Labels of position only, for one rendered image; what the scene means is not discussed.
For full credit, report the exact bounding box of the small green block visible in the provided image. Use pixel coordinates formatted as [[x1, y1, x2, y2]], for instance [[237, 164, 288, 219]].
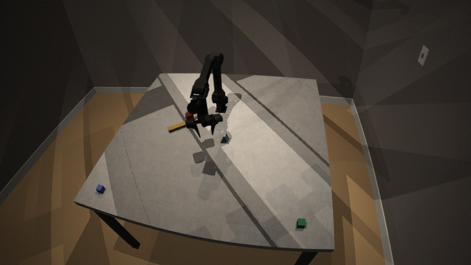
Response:
[[296, 218, 306, 229]]

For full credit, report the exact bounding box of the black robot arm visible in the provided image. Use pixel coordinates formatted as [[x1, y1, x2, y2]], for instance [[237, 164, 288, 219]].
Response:
[[187, 52, 228, 127]]

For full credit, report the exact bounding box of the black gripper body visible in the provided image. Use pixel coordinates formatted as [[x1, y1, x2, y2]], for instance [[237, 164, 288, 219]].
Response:
[[185, 107, 223, 129]]

